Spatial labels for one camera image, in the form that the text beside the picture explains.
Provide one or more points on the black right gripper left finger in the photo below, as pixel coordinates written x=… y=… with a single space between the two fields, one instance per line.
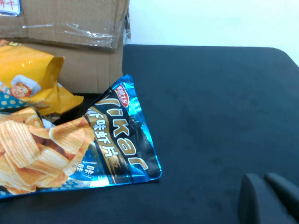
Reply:
x=257 y=205

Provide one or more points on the large yellow fries snack bag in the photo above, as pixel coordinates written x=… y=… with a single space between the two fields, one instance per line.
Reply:
x=28 y=63

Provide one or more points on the blue shrimp chips bag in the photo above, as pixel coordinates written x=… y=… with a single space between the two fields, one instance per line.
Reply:
x=116 y=142

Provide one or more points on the cardboard box with tape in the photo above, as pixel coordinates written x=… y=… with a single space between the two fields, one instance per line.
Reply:
x=81 y=65

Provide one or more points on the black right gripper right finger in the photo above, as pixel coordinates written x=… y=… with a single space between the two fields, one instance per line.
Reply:
x=287 y=193

